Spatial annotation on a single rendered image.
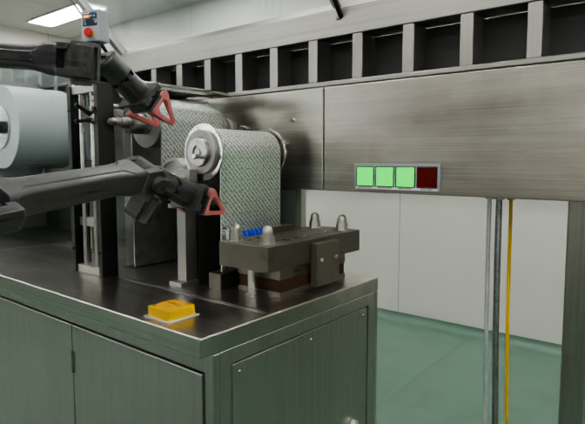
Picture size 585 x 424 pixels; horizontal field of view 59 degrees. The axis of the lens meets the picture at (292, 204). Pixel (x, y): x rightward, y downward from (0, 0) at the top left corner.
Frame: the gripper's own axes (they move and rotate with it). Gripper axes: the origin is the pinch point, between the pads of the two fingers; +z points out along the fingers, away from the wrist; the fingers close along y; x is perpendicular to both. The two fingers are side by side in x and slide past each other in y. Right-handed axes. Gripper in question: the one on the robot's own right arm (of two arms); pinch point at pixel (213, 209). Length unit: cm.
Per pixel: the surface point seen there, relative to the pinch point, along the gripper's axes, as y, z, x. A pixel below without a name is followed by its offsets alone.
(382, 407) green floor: -28, 169, -42
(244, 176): -2.5, 7.7, 12.5
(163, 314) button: 11.6, -12.3, -27.0
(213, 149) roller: -3.3, -4.3, 14.5
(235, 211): -2.1, 8.7, 2.9
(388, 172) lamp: 27.1, 28.8, 25.0
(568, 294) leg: 68, 58, 8
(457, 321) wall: -49, 286, 23
